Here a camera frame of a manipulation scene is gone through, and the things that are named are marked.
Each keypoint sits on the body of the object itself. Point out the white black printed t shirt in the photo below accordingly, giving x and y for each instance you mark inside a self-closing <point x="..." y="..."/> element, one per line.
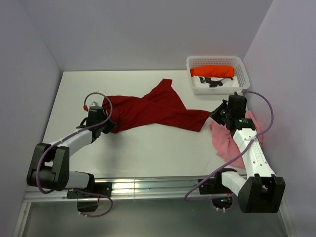
<point x="213" y="82"/>

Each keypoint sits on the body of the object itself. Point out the rolled orange t shirt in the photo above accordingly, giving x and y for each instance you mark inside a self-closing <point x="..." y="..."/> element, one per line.
<point x="213" y="71"/>

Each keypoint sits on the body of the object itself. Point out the pink t shirt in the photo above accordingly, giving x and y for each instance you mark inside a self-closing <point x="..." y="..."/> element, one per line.
<point x="224" y="144"/>

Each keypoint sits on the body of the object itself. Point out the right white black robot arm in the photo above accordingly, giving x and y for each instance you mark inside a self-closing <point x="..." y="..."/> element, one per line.
<point x="261" y="191"/>

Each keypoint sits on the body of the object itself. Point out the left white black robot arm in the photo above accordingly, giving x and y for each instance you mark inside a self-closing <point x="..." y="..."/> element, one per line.
<point x="49" y="169"/>

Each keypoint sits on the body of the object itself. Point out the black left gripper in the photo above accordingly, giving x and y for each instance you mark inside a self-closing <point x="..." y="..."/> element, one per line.
<point x="111" y="126"/>

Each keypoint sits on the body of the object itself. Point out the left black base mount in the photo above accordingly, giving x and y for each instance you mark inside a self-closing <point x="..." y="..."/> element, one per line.
<point x="88" y="199"/>

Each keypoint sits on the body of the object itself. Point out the white plastic basket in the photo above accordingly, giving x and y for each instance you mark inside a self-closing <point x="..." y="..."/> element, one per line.
<point x="235" y="62"/>

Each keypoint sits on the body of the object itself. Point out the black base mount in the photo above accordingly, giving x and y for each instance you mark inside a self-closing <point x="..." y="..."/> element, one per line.
<point x="214" y="186"/>
<point x="88" y="199"/>

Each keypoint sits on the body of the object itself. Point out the dark red t shirt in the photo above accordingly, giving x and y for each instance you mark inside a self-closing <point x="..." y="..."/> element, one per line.
<point x="162" y="105"/>

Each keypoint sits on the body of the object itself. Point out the aluminium rail frame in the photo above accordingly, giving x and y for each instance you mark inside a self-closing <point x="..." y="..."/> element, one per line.
<point x="152" y="170"/>

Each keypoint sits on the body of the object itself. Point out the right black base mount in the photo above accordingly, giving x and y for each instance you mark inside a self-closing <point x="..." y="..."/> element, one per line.
<point x="214" y="186"/>

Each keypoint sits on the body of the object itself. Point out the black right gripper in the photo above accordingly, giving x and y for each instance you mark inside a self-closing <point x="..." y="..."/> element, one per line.
<point x="215" y="113"/>

